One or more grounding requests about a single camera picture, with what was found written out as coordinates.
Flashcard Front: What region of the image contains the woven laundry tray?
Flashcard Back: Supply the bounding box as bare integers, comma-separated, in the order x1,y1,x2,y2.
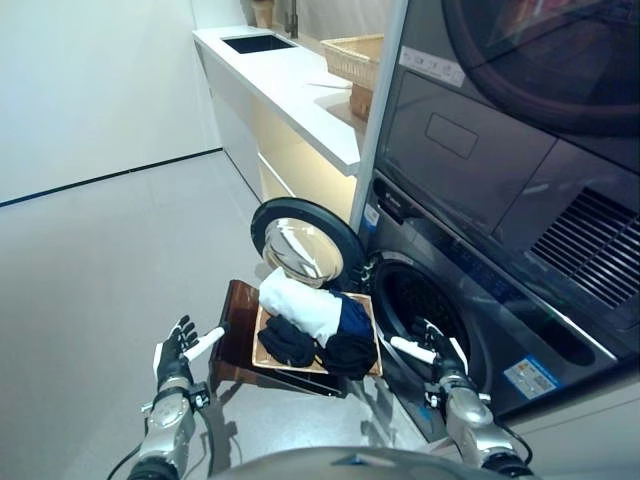
251,292,385,379

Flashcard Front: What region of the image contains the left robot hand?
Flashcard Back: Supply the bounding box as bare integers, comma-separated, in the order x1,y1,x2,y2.
153,315,230,382

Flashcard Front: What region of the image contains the white vertical side panel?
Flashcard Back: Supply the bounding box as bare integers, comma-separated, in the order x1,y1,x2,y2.
348,0,410,236

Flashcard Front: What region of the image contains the white folded garment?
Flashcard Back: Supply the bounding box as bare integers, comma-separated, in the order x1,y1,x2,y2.
258,267,345,347

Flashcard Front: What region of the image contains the brown glossy side table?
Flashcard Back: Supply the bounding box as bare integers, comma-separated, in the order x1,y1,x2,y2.
207,279,347,399

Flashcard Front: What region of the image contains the white counter cabinet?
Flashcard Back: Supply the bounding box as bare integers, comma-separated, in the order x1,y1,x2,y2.
192,27,374,221

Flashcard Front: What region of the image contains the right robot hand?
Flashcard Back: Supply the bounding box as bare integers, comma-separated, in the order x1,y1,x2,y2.
389,319,470,385

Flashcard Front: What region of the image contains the black crumpled garment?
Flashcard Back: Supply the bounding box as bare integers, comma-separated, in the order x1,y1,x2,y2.
317,333,377,381

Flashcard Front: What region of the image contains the large woven wicker basket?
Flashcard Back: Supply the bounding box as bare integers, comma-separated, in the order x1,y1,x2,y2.
319,33,385,92

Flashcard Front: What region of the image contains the dark grey stacked dryer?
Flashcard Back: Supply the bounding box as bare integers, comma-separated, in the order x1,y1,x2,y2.
372,0,640,321

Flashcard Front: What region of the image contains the black garment with cord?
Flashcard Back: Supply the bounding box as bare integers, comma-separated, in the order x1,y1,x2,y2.
257,315,324,369

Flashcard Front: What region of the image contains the round washing machine door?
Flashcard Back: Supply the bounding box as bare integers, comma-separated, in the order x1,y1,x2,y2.
250,197,370,295

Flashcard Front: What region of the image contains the grey robot torso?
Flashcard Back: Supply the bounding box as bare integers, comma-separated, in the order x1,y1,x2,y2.
212,444,494,480

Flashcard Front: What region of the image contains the dark grey washing machine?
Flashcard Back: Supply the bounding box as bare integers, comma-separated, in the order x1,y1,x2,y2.
358,169,640,444

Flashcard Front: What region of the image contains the small woven wicker basket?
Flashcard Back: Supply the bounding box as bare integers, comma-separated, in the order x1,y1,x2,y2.
348,82,376,121

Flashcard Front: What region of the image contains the navy blue garment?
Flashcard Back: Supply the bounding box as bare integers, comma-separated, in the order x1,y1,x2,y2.
327,288,376,346

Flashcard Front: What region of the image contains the black recessed sink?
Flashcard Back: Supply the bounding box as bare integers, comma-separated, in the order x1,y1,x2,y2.
220,33,300,53

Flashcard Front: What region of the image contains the metal faucet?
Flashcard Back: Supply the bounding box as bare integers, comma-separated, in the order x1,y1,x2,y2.
283,0,301,37

